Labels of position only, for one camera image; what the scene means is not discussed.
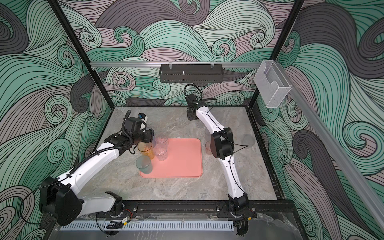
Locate clear acrylic wall holder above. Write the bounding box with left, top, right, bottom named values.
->
left=254, top=60, right=292, bottom=108

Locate aluminium wall rail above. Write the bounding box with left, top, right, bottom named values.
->
left=90, top=61, right=261, bottom=69
left=274, top=61, right=384, bottom=232

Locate clear faceted glass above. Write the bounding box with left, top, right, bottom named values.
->
left=154, top=144, right=168, bottom=161

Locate green translucent cup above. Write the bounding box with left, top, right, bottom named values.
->
left=136, top=156, right=153, bottom=175

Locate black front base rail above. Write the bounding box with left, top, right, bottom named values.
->
left=123, top=200, right=295, bottom=215

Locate black perforated wall shelf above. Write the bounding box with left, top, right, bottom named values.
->
left=159, top=65, right=224, bottom=83

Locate orange translucent cup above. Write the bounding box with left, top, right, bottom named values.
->
left=138, top=142, right=155, bottom=160

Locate grey translucent cup right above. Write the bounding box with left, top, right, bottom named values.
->
left=242, top=135, right=256, bottom=148

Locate white slotted cable duct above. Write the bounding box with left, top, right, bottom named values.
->
left=60, top=220, right=234, bottom=231

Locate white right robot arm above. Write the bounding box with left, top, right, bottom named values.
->
left=183, top=84, right=249, bottom=216

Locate aluminium right wall rail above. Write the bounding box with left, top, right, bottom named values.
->
left=274, top=61, right=384, bottom=232

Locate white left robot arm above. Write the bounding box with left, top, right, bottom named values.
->
left=39, top=111, right=155, bottom=226

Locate pink plastic tray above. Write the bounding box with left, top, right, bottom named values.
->
left=140, top=139, right=203, bottom=178

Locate aluminium back wall rail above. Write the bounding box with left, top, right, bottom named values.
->
left=90, top=61, right=261, bottom=69

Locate pink translucent cup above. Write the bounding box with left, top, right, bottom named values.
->
left=205, top=141, right=212, bottom=156

